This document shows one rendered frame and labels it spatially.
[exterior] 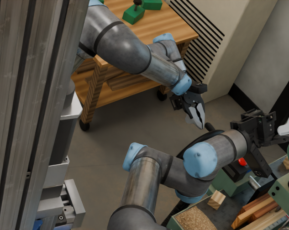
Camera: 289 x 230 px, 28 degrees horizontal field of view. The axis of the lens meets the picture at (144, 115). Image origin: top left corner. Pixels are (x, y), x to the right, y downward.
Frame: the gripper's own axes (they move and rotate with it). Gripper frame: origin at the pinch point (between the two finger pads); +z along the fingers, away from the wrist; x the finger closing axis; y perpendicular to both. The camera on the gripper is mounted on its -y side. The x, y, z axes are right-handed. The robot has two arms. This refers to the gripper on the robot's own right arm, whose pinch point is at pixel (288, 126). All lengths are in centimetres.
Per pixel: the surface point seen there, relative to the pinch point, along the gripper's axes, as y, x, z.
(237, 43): -6, 126, 119
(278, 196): -27.3, 13.4, 8.7
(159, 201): -71, 123, 44
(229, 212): -32.9, 26.8, 0.2
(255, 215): -33.0, 18.9, 3.2
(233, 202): -31.4, 28.7, 4.3
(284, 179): -22.6, 12.8, 11.5
